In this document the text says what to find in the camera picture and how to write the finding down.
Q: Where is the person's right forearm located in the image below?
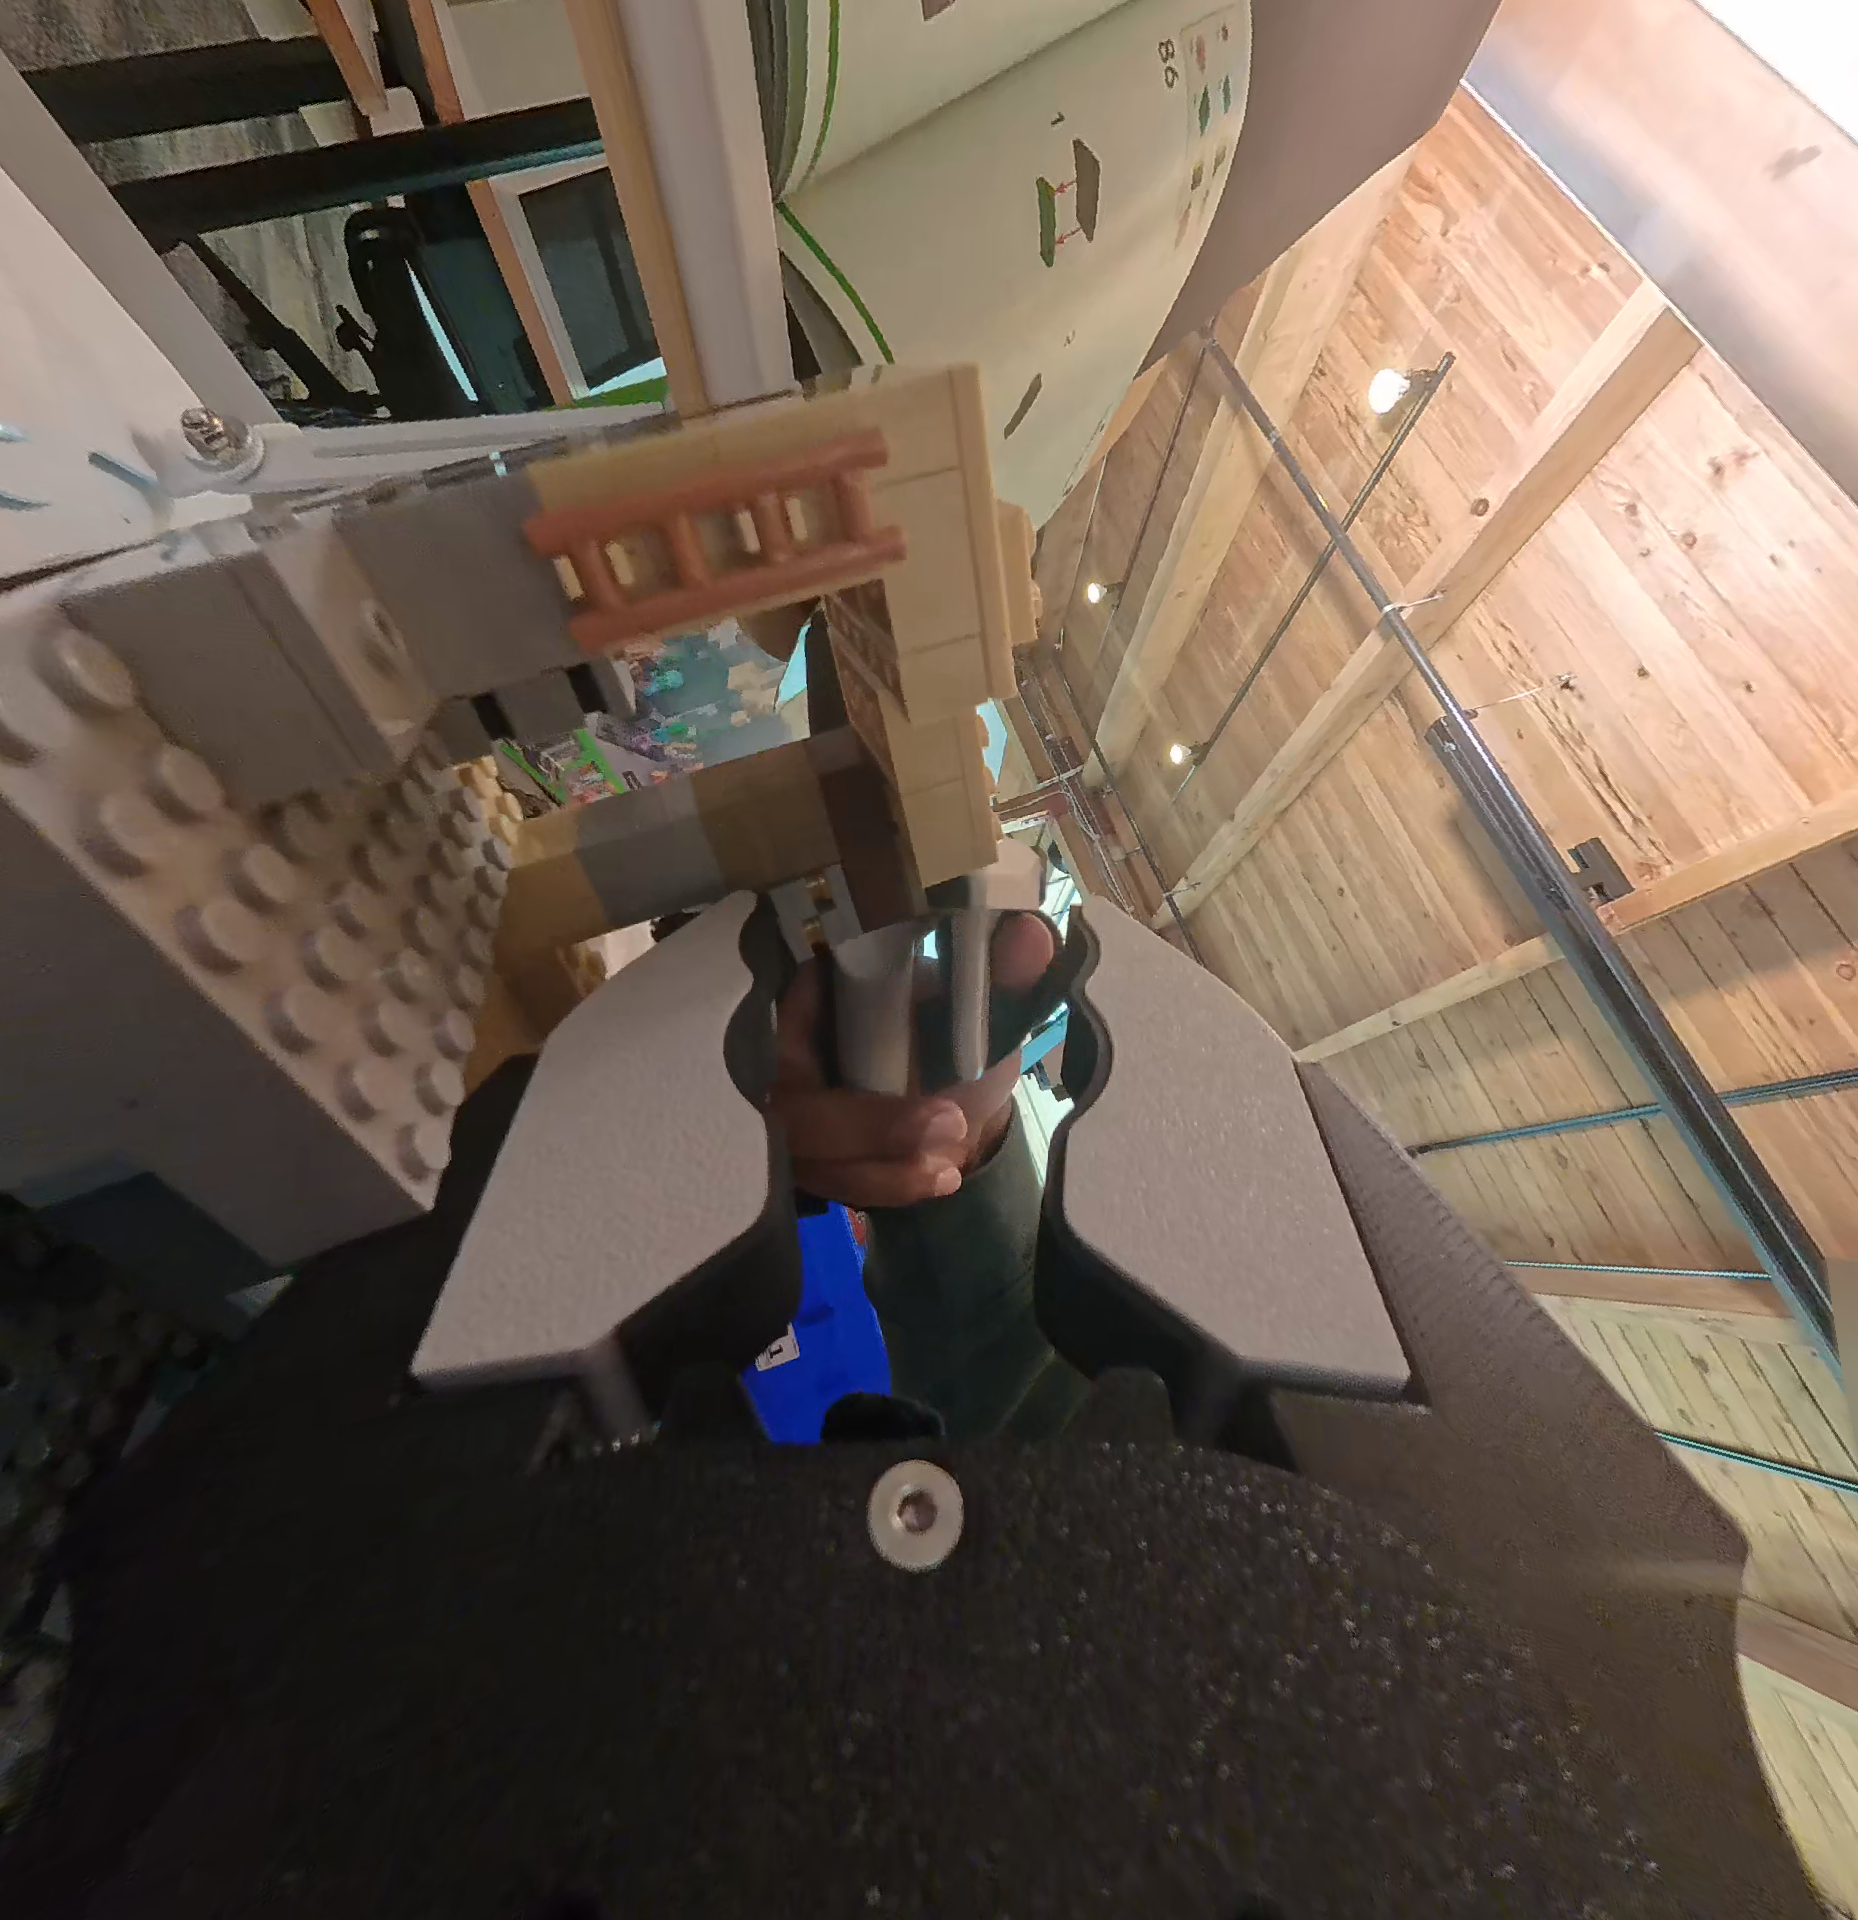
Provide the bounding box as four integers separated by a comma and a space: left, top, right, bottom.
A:
861, 1118, 1089, 1442

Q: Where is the green toy brick set box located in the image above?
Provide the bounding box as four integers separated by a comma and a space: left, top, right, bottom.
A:
494, 621, 787, 796

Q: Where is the metal ceiling pipe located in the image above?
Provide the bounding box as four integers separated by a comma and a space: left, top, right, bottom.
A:
1200, 336, 1847, 1351

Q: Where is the wooden white book stand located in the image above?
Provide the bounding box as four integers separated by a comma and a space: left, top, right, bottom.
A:
0, 0, 796, 595

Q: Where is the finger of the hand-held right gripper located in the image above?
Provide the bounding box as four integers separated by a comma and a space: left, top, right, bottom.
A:
944, 902, 1002, 1087
831, 924, 927, 1100

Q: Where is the black office chair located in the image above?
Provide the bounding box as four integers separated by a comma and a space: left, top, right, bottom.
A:
337, 194, 555, 414

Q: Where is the blue plastic storage bin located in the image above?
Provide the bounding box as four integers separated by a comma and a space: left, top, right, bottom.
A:
742, 1200, 893, 1444

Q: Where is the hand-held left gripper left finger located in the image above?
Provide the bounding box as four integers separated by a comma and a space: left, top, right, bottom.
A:
411, 892, 805, 1449

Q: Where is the person's right hand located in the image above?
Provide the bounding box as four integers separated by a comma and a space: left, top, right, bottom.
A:
772, 908, 1063, 1209

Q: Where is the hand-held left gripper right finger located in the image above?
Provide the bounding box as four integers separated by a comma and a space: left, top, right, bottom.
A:
1033, 900, 1436, 1412

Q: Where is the brick building instruction booklet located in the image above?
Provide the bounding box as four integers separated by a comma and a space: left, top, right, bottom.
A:
772, 0, 1262, 520

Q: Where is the toy brick castle model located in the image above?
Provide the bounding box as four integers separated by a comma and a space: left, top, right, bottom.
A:
0, 360, 1045, 1848

